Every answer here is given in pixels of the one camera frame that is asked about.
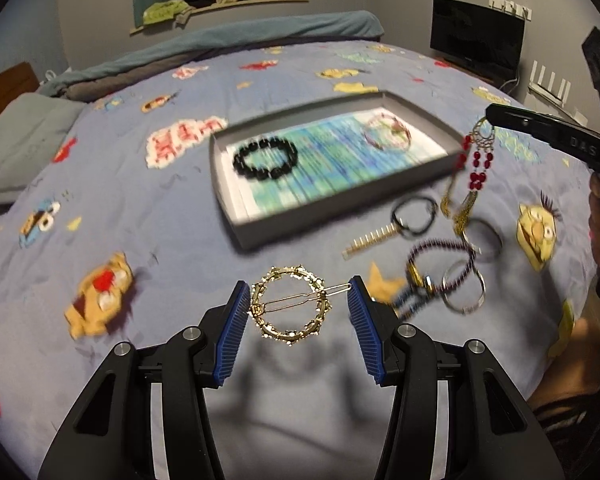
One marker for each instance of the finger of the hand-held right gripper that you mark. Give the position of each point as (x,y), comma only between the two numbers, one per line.
(555,132)

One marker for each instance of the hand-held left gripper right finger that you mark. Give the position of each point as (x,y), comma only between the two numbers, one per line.
(365,330)

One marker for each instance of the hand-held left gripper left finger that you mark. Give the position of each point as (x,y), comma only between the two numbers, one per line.
(232,330)

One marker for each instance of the gold round hair clip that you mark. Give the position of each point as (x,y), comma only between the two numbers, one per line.
(286,338)

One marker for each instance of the gold bar hair clip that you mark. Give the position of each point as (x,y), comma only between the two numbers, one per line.
(370,241)

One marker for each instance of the silver bangle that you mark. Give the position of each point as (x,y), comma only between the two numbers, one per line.
(462,311)
(500,242)

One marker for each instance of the grey cardboard tray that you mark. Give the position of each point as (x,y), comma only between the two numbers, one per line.
(340,210)

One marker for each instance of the white router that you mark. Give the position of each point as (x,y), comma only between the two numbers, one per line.
(550,87)

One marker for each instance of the black monitor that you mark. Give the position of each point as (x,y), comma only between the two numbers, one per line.
(475,35)

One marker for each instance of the blue-green printed paper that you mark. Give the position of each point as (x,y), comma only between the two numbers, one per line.
(330,160)

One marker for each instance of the person's leg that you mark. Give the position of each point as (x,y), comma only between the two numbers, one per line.
(570,385)

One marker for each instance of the grey blanket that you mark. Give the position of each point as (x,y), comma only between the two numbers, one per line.
(110,85)

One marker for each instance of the grey pillow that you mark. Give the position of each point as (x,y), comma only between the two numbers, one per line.
(25,140)

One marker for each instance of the teal blanket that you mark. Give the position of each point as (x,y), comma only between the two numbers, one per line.
(230,40)

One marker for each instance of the wooden window sill shelf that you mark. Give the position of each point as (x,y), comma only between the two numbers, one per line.
(260,2)

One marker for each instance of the green cloth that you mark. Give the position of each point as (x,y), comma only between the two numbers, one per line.
(165,11)

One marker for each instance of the wooden headboard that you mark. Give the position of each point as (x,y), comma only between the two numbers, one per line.
(5,87)

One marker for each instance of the white wall power strip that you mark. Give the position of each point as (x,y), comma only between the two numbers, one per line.
(510,7)

